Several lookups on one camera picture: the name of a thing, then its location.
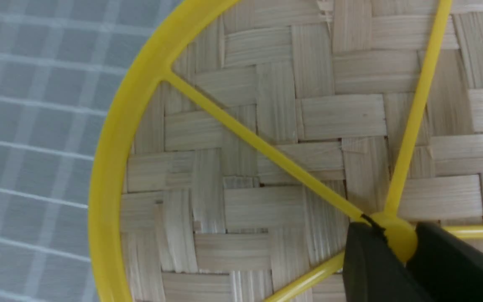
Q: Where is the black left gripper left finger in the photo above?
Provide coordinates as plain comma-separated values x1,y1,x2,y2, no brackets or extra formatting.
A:
342,214,432,302

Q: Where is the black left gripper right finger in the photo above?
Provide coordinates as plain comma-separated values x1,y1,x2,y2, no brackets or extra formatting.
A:
406,222,483,302

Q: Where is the yellow woven bamboo steamer lid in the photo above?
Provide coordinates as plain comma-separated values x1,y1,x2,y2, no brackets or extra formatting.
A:
88,0,483,302

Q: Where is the grey checked tablecloth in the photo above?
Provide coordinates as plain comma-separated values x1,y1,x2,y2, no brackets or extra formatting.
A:
0,0,179,302

